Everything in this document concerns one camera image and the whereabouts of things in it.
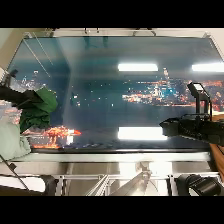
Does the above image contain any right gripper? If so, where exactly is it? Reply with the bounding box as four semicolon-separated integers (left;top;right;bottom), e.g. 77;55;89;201
158;117;183;138

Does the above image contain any green T-shirt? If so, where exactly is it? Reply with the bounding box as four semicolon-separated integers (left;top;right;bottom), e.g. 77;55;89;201
18;86;59;134

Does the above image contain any pale green garment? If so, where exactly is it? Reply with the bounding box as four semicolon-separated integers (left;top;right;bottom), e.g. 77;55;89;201
0;114;33;162

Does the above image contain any black cable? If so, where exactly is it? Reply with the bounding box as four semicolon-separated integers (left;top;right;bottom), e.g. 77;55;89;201
0;154;32;192

